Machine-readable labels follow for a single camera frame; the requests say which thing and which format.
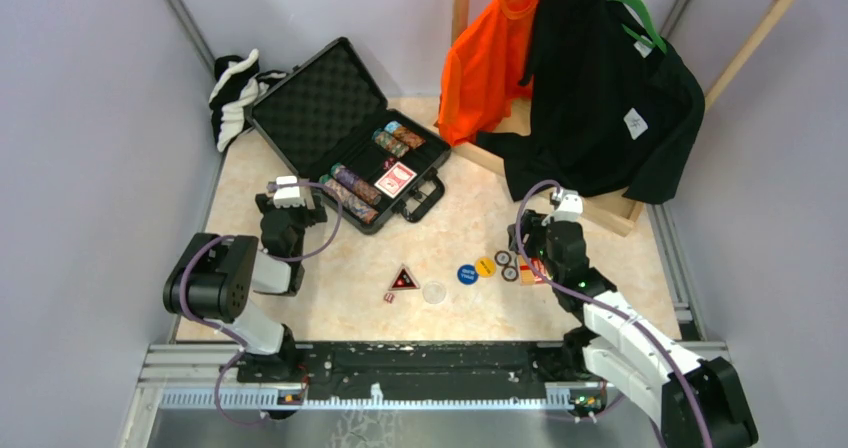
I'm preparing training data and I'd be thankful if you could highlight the blue small blind button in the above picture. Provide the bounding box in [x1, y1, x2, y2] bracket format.
[457, 264, 480, 285]

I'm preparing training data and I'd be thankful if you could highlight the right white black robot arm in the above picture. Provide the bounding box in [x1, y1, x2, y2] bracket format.
[507, 181, 760, 447]

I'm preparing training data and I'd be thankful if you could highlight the green clothes hanger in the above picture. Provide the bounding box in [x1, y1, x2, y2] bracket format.
[608, 0, 668, 54]

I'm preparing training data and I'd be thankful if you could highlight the aluminium frame rail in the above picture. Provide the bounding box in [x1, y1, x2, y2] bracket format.
[122, 330, 760, 447]

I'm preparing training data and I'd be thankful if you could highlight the wooden clothes rack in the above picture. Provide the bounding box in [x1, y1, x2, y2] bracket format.
[449, 0, 812, 238]

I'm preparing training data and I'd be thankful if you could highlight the green orange chip stack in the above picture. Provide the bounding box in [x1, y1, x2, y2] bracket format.
[372, 130, 410, 158]

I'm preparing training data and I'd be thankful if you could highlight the orange black 100 chip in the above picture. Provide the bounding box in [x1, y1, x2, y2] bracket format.
[494, 250, 513, 267]
[501, 266, 519, 282]

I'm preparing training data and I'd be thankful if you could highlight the blue orange chip stack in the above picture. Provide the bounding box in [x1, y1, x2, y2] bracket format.
[320, 175, 379, 224]

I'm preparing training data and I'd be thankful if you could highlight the black white striped cloth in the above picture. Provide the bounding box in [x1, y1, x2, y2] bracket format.
[208, 49, 289, 153]

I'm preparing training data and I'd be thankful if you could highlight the purple black chip stack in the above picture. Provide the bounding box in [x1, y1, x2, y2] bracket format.
[330, 163, 382, 206]

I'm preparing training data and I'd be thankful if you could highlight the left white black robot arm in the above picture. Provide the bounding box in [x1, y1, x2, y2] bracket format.
[163, 176, 327, 382]

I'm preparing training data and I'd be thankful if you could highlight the orange boxed card deck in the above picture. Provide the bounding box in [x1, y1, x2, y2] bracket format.
[517, 255, 548, 286]

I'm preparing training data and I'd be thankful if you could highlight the black red triangle token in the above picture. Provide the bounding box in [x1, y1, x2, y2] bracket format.
[388, 264, 420, 292]

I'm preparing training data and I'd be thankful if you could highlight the red playing card deck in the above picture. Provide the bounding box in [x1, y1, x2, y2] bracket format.
[374, 162, 417, 199]

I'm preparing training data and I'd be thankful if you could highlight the orange t-shirt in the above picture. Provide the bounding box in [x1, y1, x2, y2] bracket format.
[435, 0, 539, 146]

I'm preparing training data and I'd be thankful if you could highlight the clear dealer button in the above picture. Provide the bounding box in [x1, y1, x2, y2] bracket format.
[422, 281, 447, 305]

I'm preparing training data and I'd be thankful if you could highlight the yellow big blind button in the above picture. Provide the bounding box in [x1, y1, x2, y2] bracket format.
[474, 257, 498, 278]

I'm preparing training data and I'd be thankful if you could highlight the red yellow chip stack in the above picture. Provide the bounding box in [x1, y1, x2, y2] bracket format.
[383, 121, 426, 149]

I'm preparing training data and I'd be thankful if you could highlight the black t-shirt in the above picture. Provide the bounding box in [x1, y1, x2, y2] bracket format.
[476, 0, 705, 204]

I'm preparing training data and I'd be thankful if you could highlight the black poker set case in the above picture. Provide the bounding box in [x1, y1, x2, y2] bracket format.
[247, 37, 450, 234]

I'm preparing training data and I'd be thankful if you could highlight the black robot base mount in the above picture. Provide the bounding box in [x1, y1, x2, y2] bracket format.
[236, 342, 599, 401]

